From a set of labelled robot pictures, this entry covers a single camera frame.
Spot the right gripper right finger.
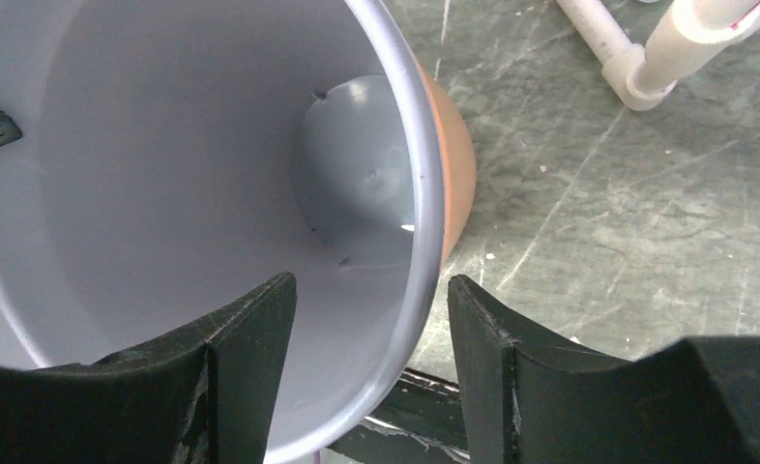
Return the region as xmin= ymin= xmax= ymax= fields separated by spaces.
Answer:
xmin=448 ymin=275 xmax=760 ymax=463

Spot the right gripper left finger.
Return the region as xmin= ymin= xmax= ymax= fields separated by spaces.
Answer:
xmin=0 ymin=273 xmax=297 ymax=463

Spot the grey plastic bucket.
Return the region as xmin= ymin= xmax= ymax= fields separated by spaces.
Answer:
xmin=0 ymin=1 xmax=444 ymax=463

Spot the orange plastic bucket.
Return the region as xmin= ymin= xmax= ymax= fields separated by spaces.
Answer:
xmin=415 ymin=60 xmax=478 ymax=270

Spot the white PVC pipe frame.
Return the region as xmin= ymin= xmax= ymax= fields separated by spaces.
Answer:
xmin=558 ymin=0 xmax=760 ymax=111

